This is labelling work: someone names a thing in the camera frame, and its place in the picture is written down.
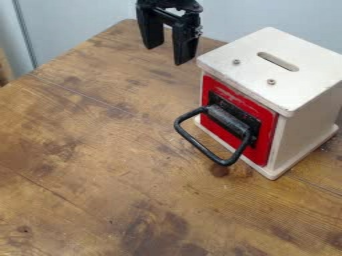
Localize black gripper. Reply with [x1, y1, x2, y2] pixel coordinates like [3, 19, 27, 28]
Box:
[136, 0, 203, 65]

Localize red drawer with black handle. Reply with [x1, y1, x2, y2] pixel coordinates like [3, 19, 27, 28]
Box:
[174, 75, 278, 166]

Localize white wooden box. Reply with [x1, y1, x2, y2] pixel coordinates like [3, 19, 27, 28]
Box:
[198, 27, 342, 180]

